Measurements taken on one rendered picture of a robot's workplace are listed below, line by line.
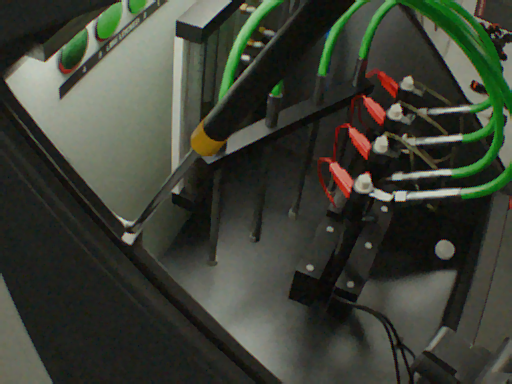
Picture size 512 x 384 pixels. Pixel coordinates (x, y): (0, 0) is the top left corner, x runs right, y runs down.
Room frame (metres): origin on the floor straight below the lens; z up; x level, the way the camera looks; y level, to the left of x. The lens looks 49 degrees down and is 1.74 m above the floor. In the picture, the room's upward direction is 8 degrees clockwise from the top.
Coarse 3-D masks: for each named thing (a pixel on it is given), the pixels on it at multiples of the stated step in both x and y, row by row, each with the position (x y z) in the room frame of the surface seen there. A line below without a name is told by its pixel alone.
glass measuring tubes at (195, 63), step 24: (216, 0) 0.72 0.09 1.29; (240, 0) 0.75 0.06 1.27; (192, 24) 0.65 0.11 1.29; (216, 24) 0.69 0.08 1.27; (192, 48) 0.66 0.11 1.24; (216, 48) 0.71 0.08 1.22; (192, 72) 0.66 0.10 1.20; (216, 72) 0.73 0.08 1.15; (192, 96) 0.66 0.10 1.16; (216, 96) 0.73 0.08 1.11; (192, 120) 0.66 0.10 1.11; (192, 168) 0.66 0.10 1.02; (192, 192) 0.66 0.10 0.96
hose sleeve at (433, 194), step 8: (408, 192) 0.55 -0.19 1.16; (416, 192) 0.54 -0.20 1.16; (424, 192) 0.54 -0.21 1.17; (432, 192) 0.53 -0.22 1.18; (440, 192) 0.53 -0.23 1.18; (448, 192) 0.53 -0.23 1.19; (456, 192) 0.52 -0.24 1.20; (408, 200) 0.54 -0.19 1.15; (416, 200) 0.53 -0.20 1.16; (424, 200) 0.53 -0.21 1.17; (432, 200) 0.53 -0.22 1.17; (440, 200) 0.52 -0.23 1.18; (448, 200) 0.52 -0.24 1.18; (456, 200) 0.52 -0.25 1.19
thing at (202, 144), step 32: (320, 0) 0.25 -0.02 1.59; (352, 0) 0.25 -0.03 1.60; (288, 32) 0.26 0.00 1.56; (320, 32) 0.25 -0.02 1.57; (256, 64) 0.27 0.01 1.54; (288, 64) 0.26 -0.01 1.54; (224, 96) 0.28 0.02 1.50; (256, 96) 0.27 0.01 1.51; (224, 128) 0.27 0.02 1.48; (192, 160) 0.29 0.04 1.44; (160, 192) 0.30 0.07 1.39; (128, 224) 0.32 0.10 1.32
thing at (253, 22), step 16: (272, 0) 0.61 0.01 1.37; (400, 0) 0.56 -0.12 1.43; (416, 0) 0.56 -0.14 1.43; (256, 16) 0.61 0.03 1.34; (432, 16) 0.55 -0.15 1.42; (240, 32) 0.62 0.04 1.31; (464, 32) 0.54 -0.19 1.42; (240, 48) 0.62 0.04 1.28; (480, 48) 0.54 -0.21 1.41; (224, 80) 0.62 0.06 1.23; (496, 80) 0.52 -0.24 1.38; (464, 192) 0.52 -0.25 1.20; (480, 192) 0.51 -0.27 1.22
